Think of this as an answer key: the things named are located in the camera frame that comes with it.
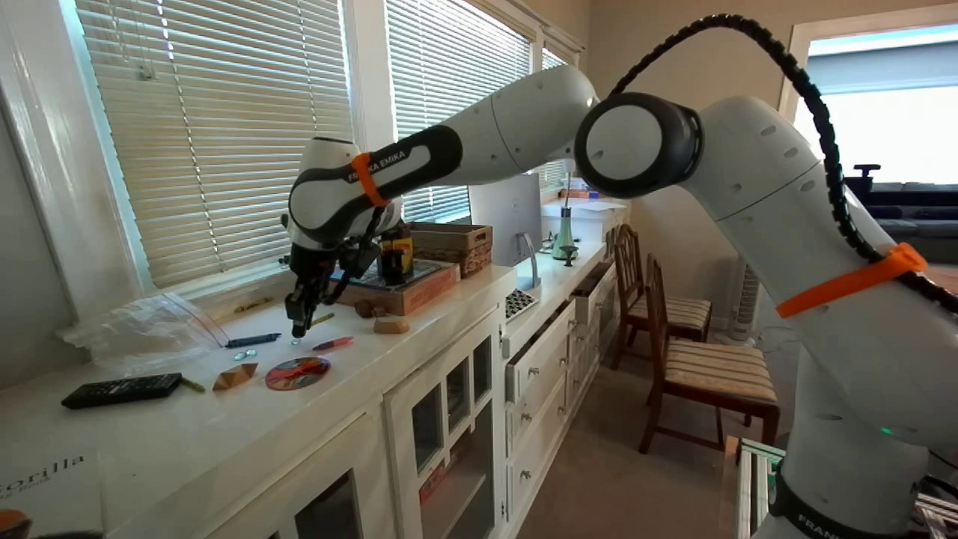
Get wooden chair striped seat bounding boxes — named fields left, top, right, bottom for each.
left=636, top=252, right=785, bottom=459
left=609, top=222, right=717, bottom=373

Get black ribbed cable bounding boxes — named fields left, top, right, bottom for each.
left=604, top=11, right=958, bottom=313

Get orange strap long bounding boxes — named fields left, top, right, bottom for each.
left=775, top=239, right=931, bottom=322

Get green bottle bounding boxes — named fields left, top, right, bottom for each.
left=552, top=191, right=585, bottom=270

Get pink flat toy piece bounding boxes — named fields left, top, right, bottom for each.
left=308, top=333, right=360, bottom=355

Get wide white window blind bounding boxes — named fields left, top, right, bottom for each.
left=70, top=0, right=353, bottom=289

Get small brown packet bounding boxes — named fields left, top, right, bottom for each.
left=211, top=360, right=260, bottom=394

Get clear plastic bag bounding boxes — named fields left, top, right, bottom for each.
left=56, top=289, right=230, bottom=367

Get brown wooden stopper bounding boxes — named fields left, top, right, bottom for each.
left=371, top=313, right=416, bottom=339

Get orange strap short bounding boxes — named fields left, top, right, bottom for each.
left=347, top=149, right=392, bottom=212

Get black yellow device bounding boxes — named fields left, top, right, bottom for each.
left=377, top=233, right=419, bottom=286

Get silver computer monitor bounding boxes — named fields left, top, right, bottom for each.
left=467, top=167, right=549, bottom=294

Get computer keyboard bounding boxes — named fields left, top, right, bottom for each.
left=499, top=285, right=541, bottom=322

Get black remote control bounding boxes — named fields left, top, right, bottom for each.
left=61, top=372, right=185, bottom=414

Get colourful disc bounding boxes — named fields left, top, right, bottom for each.
left=260, top=352, right=336, bottom=394

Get white cabinet with drawers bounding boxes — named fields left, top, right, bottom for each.
left=0, top=212, right=628, bottom=539

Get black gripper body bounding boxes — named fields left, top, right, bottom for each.
left=282, top=239, right=347, bottom=310

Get brown unsolved case box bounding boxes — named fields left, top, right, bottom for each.
left=338, top=254, right=464, bottom=321

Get blue pen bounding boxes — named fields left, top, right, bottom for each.
left=221, top=328, right=285, bottom=351

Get narrow white window blind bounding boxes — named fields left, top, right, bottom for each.
left=383, top=0, right=532, bottom=225

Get aluminium frame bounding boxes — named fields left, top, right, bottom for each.
left=734, top=435, right=794, bottom=539

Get stacked wooden boxes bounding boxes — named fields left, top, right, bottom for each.
left=407, top=222, right=496, bottom=282

